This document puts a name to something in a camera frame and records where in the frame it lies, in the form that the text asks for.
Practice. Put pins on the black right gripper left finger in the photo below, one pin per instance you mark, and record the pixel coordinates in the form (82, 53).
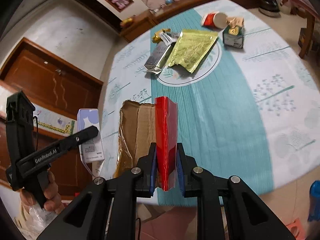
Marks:
(106, 209)

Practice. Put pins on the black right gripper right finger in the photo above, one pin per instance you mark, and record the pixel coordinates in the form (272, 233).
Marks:
(226, 208)

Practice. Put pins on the purple white carton box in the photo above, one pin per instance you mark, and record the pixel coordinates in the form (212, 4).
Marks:
(91, 149)

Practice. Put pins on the yellow cardboard box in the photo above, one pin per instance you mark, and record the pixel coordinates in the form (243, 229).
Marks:
(136, 133)

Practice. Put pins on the red foil bag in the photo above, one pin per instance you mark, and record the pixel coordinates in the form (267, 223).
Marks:
(166, 121)

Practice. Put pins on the green gold foil bag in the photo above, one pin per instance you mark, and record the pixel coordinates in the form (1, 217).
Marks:
(191, 47)

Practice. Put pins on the person left hand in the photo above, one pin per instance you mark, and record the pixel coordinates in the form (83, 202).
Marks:
(53, 203)

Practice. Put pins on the pink plastic stool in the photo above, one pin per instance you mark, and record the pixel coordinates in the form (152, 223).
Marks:
(297, 229)

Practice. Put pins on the blue plastic stool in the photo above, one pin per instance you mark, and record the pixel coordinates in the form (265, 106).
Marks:
(314, 193)

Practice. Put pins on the brown wooden cabinet door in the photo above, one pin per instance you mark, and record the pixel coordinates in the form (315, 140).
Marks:
(48, 80)

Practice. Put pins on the white teal patterned tablecloth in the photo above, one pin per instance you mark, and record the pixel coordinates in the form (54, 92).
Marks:
(252, 112)

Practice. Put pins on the white plate with rim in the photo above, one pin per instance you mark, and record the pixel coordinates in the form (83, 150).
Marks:
(177, 76)

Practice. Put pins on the wooden sideboard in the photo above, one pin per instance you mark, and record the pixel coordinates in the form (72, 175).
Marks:
(146, 20)

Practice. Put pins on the white printed medicine box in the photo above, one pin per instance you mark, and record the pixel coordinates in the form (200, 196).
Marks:
(157, 60)

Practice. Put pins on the green small carton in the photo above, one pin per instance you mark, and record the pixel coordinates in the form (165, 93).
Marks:
(233, 36)

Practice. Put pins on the red paper cup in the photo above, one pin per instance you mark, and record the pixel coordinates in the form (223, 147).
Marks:
(214, 19)

